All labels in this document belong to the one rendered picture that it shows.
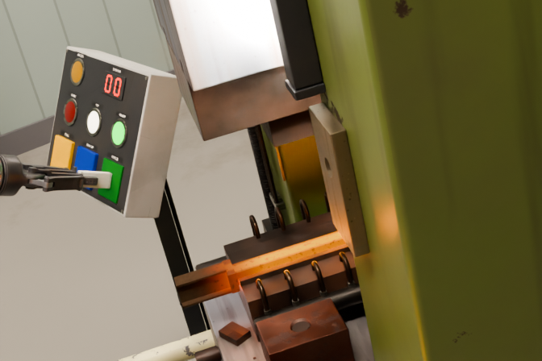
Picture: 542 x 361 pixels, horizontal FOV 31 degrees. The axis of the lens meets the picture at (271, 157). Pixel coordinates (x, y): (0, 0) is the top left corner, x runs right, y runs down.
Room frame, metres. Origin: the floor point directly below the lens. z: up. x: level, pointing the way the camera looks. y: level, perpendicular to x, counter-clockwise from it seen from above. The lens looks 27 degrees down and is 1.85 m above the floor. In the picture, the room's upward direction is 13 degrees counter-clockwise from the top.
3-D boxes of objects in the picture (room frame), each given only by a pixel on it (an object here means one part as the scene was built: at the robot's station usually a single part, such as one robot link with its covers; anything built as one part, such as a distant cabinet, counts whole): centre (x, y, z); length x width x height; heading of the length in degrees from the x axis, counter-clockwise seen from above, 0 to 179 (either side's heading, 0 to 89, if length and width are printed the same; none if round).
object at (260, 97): (1.36, -0.11, 1.32); 0.42 x 0.20 x 0.10; 98
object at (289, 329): (1.16, 0.01, 0.95); 0.12 x 0.09 x 0.07; 98
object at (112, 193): (1.72, 0.31, 1.00); 0.07 x 0.05 x 0.07; 33
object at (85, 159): (1.80, 0.37, 1.01); 0.07 x 0.05 x 0.07; 33
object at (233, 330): (1.26, 0.12, 0.92); 0.04 x 0.03 x 0.01; 36
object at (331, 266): (1.36, -0.11, 0.96); 0.42 x 0.20 x 0.09; 98
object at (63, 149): (1.89, 0.42, 1.01); 0.07 x 0.05 x 0.07; 33
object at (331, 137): (1.03, -0.07, 1.27); 0.09 x 0.02 x 0.17; 8
